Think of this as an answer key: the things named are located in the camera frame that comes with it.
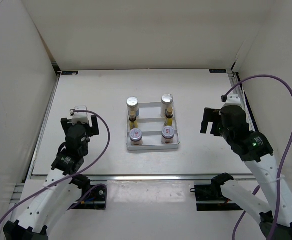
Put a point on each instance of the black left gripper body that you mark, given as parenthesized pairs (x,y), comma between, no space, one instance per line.
(85,151)

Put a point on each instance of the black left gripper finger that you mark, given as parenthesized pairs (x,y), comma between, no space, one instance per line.
(65,123)
(94,129)

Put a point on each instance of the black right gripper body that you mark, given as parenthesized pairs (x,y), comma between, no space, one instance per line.
(225,133)

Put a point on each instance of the yellow small bottle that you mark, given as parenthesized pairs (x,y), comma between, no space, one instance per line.
(132,120)
(168,117)

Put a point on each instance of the sauce jar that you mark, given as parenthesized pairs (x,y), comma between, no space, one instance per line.
(167,135)
(135,137)

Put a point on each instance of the white shaker bottle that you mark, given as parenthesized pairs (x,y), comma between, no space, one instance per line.
(132,105)
(166,102)

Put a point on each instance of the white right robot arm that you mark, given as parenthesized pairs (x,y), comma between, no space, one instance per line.
(274,216)

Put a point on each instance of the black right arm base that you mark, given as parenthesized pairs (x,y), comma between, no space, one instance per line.
(208,197)

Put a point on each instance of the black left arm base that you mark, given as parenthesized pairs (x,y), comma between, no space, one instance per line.
(92,196)

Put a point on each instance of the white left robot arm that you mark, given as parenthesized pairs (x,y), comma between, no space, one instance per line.
(65,186)

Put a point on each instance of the white divided tray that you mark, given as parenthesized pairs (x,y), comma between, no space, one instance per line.
(151,123)

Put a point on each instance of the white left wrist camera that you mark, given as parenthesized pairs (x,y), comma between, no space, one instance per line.
(79,115)

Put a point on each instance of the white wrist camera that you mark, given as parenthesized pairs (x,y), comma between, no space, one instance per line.
(79,115)
(232,100)

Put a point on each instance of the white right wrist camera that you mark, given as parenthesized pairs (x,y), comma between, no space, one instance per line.
(232,100)

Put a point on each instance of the aluminium frame rail front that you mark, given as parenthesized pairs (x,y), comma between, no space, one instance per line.
(183,177)

